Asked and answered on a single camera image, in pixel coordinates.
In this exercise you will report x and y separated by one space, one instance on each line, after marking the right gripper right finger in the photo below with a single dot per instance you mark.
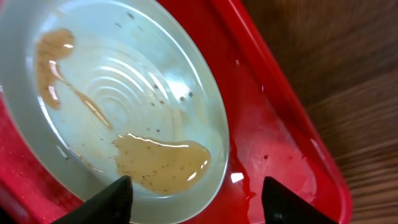
282 206

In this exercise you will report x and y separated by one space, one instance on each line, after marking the white plate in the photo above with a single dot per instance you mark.
78 76

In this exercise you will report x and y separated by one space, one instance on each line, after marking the red plastic tray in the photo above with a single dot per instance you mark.
269 132

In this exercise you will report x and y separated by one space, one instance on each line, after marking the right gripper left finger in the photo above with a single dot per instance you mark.
111 206

